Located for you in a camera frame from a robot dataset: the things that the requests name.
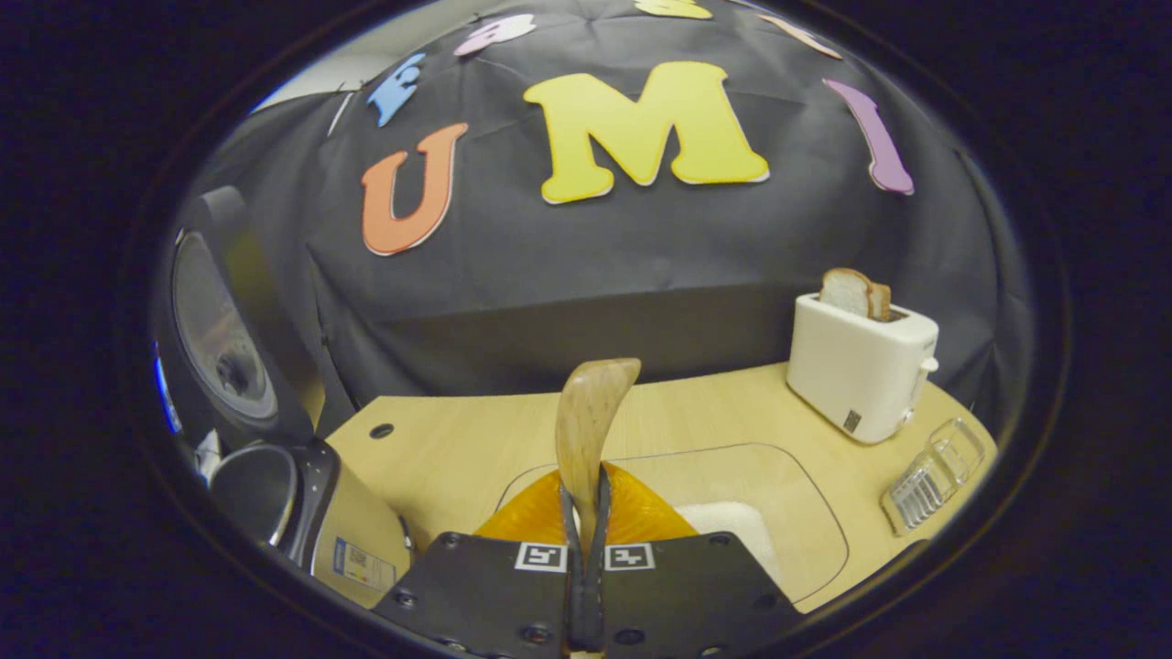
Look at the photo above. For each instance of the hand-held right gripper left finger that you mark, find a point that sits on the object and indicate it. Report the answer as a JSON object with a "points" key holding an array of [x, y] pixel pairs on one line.
{"points": [[476, 595]]}

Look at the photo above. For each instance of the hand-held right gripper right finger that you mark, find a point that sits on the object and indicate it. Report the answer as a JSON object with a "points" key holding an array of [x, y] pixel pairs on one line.
{"points": [[696, 595]]}

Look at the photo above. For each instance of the wooden spoon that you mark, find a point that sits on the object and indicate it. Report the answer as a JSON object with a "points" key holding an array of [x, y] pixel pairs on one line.
{"points": [[591, 412]]}

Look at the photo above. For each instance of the clear chopstick holder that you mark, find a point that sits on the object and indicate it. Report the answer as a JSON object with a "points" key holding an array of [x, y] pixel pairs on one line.
{"points": [[934, 476]]}

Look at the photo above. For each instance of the dark grey rice cooker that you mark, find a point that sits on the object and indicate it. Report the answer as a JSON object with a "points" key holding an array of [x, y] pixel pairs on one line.
{"points": [[229, 357]]}

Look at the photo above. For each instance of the white toaster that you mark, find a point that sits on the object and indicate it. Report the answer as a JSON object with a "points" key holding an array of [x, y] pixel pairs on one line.
{"points": [[851, 375]]}

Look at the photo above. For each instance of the black backdrop cloth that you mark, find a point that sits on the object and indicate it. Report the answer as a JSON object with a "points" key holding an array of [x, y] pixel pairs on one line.
{"points": [[595, 275]]}

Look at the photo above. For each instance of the bread slice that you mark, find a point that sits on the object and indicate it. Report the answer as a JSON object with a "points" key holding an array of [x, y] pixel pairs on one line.
{"points": [[881, 304], [844, 293]]}

